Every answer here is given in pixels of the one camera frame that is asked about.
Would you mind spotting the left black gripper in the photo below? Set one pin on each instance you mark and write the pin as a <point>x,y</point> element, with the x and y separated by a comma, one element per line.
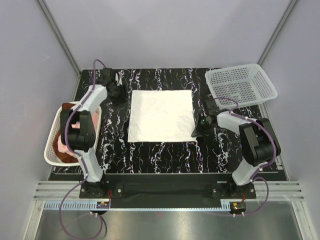
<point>123,98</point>

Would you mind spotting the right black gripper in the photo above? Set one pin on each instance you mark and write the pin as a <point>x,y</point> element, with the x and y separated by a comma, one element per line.
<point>199,132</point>

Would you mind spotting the white towel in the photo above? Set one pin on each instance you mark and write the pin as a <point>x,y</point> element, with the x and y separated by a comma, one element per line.
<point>164,116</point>

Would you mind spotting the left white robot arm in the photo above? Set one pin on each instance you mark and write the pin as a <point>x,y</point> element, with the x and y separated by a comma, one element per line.
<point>94,96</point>

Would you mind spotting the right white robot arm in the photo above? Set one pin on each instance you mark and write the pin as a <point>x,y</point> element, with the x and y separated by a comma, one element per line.
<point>259,144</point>

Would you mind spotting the white basket with towels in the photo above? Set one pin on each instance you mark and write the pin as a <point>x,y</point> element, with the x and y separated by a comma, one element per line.
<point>96,119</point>

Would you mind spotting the black marble pattern mat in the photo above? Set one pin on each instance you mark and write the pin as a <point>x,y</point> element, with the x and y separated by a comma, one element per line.
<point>219,153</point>

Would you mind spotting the empty white mesh basket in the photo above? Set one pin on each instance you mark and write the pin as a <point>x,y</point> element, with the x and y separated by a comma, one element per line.
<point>240,86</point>

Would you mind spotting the pink towel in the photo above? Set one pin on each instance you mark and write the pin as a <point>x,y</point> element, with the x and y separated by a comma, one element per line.
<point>81,134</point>

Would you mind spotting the brown towel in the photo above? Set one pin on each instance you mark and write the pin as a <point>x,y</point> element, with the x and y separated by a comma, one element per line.
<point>56,152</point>

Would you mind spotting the right controller board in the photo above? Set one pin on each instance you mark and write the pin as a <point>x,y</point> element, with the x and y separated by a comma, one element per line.
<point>238,206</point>

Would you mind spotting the controller board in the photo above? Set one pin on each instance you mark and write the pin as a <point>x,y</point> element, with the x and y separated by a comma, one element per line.
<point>103,205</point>
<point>238,206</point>

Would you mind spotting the left controller board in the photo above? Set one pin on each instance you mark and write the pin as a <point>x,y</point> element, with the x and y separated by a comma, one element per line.
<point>103,205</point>

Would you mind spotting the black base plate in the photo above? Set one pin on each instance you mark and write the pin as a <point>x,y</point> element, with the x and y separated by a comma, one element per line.
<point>212,185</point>

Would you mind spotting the slotted cable duct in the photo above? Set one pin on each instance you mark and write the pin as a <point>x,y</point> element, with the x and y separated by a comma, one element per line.
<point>72,205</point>

